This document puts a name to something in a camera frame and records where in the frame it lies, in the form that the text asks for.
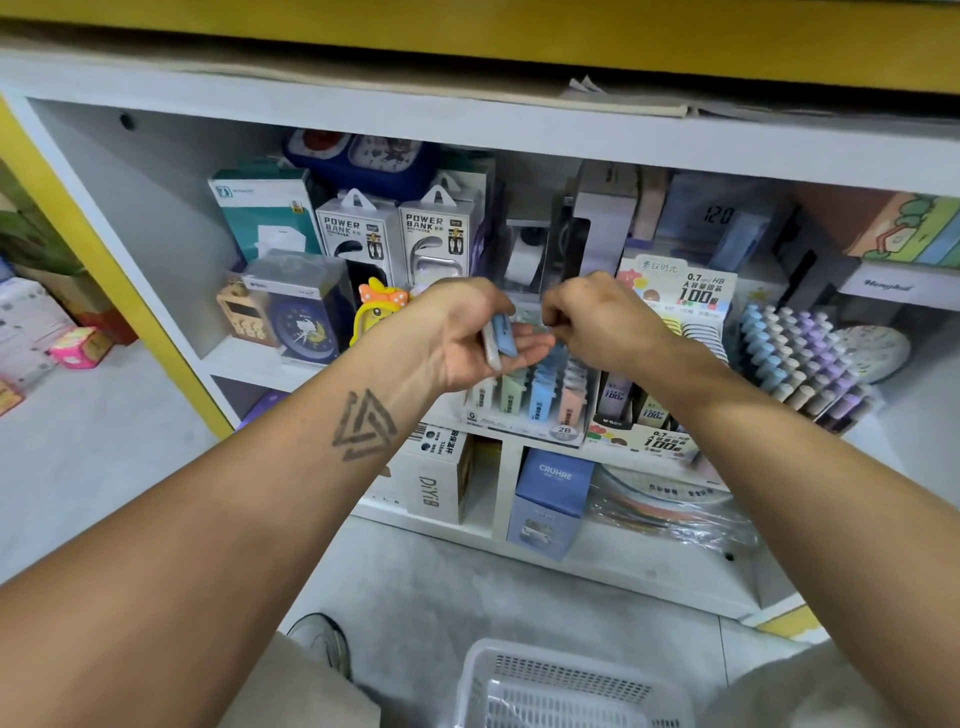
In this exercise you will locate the large white cardboard box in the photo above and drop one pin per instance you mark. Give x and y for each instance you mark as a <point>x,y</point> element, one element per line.
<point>428,477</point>

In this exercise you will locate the small tan alarm clock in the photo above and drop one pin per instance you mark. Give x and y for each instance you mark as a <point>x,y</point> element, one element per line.
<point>243,312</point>

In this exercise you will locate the stack of wrapped discs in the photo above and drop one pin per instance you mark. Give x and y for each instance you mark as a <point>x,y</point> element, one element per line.
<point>675,513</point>

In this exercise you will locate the clear plastic tray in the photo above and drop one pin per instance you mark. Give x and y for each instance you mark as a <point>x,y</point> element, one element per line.
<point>533,405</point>

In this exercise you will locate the person's right hand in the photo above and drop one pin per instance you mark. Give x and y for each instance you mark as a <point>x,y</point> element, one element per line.
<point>615,333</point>

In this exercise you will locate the person's right forearm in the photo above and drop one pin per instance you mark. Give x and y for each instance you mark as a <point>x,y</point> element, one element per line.
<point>840,540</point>

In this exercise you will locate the grey sneaker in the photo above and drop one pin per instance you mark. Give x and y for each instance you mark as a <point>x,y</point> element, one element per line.
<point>318,638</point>

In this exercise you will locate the assorted small colourful boxes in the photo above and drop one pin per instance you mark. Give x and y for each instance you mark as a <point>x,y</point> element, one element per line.
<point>45,338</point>

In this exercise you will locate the yellow alarm clock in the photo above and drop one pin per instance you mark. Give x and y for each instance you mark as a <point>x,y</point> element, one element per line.
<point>378,308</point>

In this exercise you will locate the purple box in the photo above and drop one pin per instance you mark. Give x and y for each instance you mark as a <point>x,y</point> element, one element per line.
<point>263,408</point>

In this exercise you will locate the blue and green short packets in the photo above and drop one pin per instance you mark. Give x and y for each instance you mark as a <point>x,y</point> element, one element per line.
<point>500,338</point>

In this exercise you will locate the person's left forearm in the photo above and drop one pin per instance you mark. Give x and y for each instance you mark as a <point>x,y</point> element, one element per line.
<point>165,570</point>

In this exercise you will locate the white plastic basket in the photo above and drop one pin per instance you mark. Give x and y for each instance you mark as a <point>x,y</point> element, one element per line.
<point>495,660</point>

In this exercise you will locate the blue small carton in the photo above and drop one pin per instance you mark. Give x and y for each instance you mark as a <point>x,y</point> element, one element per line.
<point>549,503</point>

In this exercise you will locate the white refill display box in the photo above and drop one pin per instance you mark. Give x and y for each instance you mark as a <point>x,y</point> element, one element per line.
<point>690,285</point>

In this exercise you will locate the white long box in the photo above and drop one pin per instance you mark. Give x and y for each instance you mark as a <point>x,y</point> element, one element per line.
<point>908,285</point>

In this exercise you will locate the white round clock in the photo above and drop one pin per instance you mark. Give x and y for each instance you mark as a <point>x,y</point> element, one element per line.
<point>873,353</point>

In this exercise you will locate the white shelf with yellow trim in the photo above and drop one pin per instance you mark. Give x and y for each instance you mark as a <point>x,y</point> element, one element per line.
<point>495,128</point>

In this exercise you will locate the person's left hand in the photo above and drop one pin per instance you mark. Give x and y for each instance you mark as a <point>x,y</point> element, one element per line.
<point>450,338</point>

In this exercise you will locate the clear boxed dark clock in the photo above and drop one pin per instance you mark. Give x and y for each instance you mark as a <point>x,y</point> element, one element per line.
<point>297,312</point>

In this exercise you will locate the white tall box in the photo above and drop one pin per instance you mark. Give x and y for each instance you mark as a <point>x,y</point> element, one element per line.
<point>603,218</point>

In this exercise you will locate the grey digital clock box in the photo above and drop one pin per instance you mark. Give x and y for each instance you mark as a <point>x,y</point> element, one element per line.
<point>720,218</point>

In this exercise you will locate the teal white box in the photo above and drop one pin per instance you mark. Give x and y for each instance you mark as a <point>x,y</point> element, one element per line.
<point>263,207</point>

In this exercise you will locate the flat cardboard sheets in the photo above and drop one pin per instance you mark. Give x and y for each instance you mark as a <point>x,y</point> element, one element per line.
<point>630,98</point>

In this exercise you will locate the tape dispenser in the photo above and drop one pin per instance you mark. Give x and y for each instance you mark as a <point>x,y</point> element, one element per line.
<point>525,255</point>

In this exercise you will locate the pastel sticky notes pack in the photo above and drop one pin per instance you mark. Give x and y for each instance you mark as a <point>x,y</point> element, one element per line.
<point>900,225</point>

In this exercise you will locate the white hanging accessory box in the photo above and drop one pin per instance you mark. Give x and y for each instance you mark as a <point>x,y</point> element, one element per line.
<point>357,233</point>
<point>440,225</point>

